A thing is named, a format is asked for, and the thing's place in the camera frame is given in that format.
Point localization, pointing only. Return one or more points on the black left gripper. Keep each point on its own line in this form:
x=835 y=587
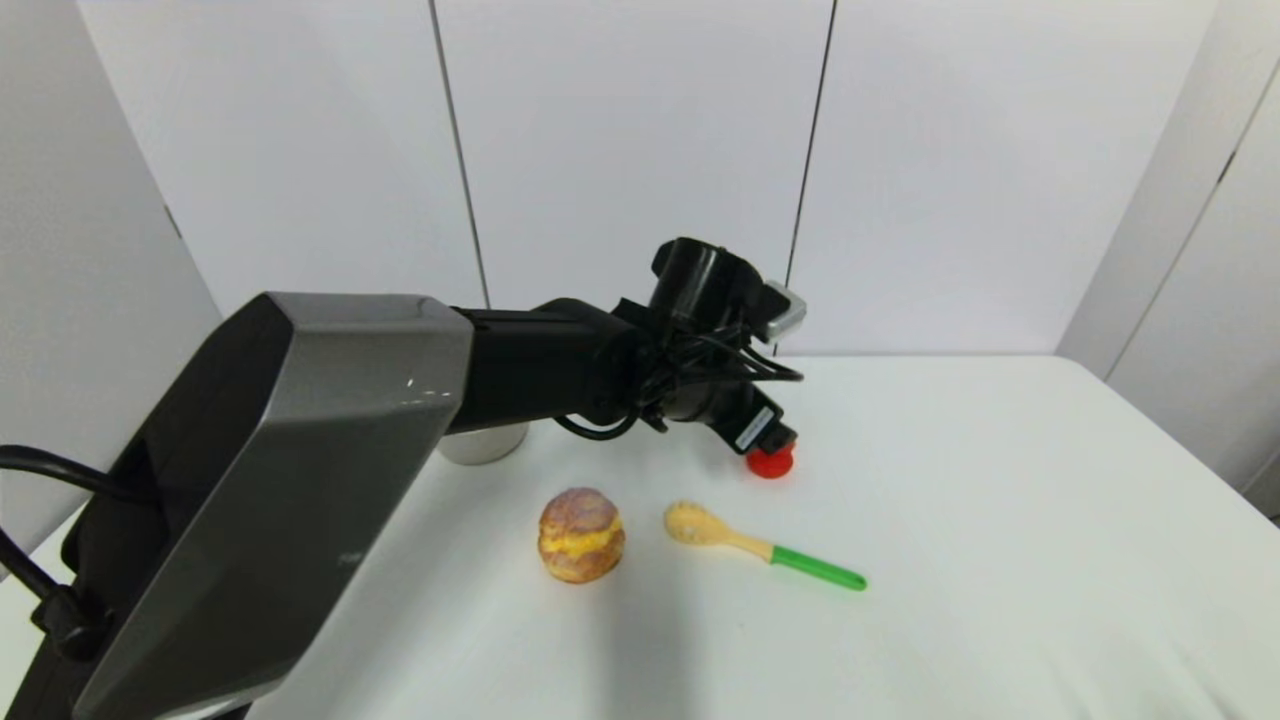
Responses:
x=735 y=412

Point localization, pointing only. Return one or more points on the red rubber duck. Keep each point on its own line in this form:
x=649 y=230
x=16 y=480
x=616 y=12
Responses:
x=770 y=464

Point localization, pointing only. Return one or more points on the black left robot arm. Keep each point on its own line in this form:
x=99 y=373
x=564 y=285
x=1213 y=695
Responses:
x=300 y=450

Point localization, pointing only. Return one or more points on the cream puff with yellow filling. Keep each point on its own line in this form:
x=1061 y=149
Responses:
x=582 y=535

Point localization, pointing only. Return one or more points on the grey round bowl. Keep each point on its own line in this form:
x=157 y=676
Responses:
x=485 y=446

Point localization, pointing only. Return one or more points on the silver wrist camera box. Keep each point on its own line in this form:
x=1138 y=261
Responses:
x=786 y=312

